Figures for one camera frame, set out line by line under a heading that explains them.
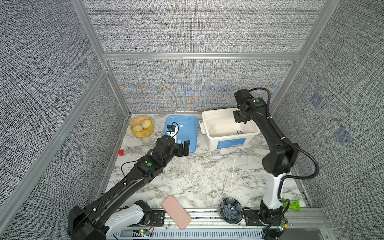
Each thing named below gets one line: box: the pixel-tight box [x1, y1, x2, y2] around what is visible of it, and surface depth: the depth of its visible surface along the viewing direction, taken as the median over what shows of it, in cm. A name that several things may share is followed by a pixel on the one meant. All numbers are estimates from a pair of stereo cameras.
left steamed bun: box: [132, 124, 144, 132], surface depth 105 cm
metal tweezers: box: [221, 174, 229, 194], surface depth 88 cm
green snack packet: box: [282, 197, 302, 212], surface depth 78 cm
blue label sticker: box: [217, 138, 247, 149], surface depth 95 cm
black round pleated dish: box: [219, 197, 244, 225], surface depth 76 cm
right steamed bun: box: [141, 119, 152, 129], surface depth 108 cm
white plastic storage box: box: [199, 107, 261, 150], surface depth 99 cm
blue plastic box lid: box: [163, 115, 199, 154], surface depth 112 cm
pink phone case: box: [162, 195, 192, 230], surface depth 75 cm
